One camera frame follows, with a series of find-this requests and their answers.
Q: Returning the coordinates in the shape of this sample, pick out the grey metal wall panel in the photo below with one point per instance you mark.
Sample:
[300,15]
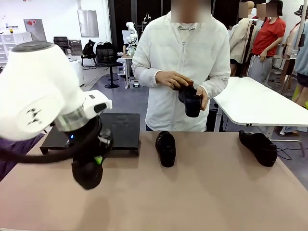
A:
[88,22]

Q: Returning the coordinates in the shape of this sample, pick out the person's right hand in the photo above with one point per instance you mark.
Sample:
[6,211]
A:
[170,79]

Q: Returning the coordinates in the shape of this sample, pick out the person's left hand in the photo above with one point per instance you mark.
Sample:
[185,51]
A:
[204,96]

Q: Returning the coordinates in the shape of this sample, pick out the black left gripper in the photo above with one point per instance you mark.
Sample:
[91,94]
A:
[91,144]

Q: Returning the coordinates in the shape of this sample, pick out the black bar stool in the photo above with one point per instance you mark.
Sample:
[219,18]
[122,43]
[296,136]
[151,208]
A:
[63,44]

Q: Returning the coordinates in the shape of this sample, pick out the purple cloth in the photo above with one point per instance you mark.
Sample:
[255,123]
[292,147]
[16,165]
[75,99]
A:
[14,154]

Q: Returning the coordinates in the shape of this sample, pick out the person in white jacket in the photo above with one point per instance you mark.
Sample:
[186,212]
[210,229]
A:
[183,60]

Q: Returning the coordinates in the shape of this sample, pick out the white air purifier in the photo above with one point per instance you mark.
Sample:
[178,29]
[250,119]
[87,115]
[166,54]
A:
[80,72]

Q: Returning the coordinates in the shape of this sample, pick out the white folding table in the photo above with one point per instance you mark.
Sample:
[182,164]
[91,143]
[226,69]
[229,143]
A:
[252,101]

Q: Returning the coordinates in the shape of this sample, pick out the black leather loafer shoe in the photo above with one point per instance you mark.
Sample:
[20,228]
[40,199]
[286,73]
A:
[86,175]
[261,149]
[166,149]
[191,106]

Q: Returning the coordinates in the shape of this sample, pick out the person's right forearm white sleeve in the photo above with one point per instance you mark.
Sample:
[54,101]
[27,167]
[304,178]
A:
[144,74]

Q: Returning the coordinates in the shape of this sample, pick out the grey door with red sign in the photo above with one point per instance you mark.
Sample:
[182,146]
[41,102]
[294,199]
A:
[36,30]

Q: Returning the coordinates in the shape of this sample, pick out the black backpack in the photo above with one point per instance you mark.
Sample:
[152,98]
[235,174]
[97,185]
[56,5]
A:
[89,49]

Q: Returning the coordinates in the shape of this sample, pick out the black bag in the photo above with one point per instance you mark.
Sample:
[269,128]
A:
[104,45]

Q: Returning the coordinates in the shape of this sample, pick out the person's left forearm white sleeve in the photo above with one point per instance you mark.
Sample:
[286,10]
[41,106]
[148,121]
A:
[216,81]

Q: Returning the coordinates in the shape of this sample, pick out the small white background robot arm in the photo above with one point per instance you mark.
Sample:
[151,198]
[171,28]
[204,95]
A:
[132,31]

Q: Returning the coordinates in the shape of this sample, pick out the white clothes rack pole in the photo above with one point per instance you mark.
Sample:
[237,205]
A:
[299,36]

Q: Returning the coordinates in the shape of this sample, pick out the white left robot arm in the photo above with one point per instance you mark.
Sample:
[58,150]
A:
[36,96]

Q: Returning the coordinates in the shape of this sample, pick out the black quilted bar chair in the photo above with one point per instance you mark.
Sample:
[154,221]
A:
[107,59]

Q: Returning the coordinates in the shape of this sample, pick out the mannequin in beige coat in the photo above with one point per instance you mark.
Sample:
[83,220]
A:
[240,43]

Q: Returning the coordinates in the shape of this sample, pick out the black hat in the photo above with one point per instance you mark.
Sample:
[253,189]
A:
[302,10]

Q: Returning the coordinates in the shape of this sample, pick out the black tripod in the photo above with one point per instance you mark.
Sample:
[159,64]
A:
[247,48]

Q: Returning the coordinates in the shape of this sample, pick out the white storage drawer cabinet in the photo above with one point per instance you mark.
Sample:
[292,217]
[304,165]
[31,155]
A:
[9,45]

